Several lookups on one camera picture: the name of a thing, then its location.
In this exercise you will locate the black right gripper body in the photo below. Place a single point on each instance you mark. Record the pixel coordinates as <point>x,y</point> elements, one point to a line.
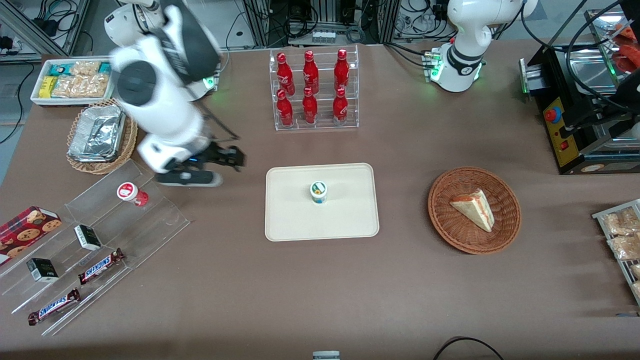
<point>218,153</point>

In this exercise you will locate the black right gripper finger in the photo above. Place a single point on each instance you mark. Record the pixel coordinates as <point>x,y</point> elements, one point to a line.
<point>236,165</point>
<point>234,151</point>

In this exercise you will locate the green gum bottle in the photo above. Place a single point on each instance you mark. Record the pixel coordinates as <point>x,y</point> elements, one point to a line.
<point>318,192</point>

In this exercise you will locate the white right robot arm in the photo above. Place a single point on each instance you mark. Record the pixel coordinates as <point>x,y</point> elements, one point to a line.
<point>160,110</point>

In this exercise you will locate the red gum bottle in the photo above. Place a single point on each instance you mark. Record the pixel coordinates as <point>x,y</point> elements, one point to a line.
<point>131,193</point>

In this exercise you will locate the aluminium foil tray stack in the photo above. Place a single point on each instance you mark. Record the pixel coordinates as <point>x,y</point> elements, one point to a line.
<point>97,132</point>

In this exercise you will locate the cream plastic tray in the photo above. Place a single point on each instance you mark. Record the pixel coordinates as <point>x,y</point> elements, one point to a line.
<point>350,215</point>

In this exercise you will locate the tray of packaged snacks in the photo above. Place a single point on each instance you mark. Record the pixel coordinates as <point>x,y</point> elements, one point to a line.
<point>607,214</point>

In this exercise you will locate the red cola bottle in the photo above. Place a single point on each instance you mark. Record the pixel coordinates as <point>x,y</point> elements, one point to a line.
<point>310,108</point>
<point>310,74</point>
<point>340,107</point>
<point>284,75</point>
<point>341,71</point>
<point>285,111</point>

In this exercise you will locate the light wicker basket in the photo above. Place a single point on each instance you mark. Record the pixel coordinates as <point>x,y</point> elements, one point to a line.
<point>127,142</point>

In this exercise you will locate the clear acrylic bottle rack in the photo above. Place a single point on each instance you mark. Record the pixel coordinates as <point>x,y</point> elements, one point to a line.
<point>322,125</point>

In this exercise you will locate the clear acrylic stepped stand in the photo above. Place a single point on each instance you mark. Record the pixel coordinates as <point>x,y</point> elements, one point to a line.
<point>145,225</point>

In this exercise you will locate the clear bag of crackers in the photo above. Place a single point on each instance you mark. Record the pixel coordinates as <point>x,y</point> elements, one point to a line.
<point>82,86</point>

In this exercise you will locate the white power strip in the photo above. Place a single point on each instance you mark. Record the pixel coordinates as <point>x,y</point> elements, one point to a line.
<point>324,36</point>

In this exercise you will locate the small black box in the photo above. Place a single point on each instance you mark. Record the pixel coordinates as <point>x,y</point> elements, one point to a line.
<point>88,238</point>
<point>42,270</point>

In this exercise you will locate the snickers chocolate bar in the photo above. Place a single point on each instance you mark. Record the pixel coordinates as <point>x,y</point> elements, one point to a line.
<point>100,266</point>
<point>54,306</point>

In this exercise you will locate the teal snack pack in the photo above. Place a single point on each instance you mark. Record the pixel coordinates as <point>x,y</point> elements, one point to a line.
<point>60,69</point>

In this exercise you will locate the yellow snack pack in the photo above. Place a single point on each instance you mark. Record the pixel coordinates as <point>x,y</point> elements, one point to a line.
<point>47,87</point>

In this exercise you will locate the white plastic snack bin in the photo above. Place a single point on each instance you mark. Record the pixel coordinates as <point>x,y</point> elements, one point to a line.
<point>40,100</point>

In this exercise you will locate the red cookie box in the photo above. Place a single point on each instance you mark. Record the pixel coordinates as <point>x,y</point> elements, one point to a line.
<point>25,231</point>

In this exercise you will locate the small grey device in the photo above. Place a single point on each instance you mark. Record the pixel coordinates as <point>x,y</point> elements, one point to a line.
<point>326,355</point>

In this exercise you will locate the round brown wicker basket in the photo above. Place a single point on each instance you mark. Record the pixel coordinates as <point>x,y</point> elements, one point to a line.
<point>450,225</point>

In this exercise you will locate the wrapped sandwich wedge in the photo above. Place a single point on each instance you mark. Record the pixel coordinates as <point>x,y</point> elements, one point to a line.
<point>475,209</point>

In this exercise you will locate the black sealing machine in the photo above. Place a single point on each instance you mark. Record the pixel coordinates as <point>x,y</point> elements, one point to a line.
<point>575,135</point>

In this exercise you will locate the clear bag of pastries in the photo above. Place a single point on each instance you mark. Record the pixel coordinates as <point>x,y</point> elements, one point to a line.
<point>622,222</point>
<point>625,247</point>

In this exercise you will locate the red plastic packaging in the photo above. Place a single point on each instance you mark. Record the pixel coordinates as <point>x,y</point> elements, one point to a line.
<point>627,55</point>

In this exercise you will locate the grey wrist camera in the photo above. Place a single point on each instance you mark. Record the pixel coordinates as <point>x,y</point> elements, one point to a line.
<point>187,178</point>

